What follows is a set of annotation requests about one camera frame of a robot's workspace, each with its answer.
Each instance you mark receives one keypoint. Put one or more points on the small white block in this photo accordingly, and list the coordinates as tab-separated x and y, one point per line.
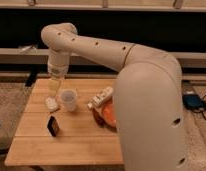
51	104

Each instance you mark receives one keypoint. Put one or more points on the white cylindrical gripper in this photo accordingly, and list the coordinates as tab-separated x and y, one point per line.
58	65

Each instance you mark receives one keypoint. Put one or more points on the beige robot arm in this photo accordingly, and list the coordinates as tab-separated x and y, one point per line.
147	95

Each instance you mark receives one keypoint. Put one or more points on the blue black device on floor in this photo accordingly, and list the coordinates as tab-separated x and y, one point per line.
193	102

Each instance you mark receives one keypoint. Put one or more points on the white rectangular bottle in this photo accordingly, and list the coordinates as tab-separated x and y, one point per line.
100	98

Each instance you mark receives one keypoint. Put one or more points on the black eraser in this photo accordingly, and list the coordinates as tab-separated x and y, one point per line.
53	126

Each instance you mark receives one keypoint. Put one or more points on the translucent plastic cup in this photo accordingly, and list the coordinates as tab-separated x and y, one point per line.
68	99

